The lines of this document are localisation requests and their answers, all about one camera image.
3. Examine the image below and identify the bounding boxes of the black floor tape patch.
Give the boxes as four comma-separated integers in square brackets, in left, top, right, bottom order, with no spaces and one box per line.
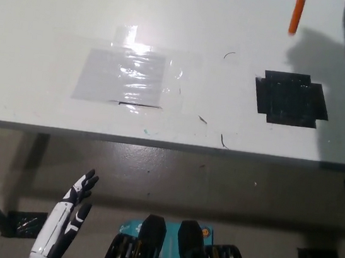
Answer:
[2,206,49,243]

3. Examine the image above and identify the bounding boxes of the grey desk leg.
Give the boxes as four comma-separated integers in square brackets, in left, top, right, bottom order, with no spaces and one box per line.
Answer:
[5,130,51,218]

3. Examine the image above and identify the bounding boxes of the orange microfibre extendable duster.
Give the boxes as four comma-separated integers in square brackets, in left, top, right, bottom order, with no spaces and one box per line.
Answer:
[287,0,308,35]

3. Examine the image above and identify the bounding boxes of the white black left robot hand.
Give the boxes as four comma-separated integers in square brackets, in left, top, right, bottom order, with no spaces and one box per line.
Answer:
[30,162,102,258]

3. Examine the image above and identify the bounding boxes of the clear taped plastic sheet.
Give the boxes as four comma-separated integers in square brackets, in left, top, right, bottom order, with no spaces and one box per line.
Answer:
[70,18,192,118]

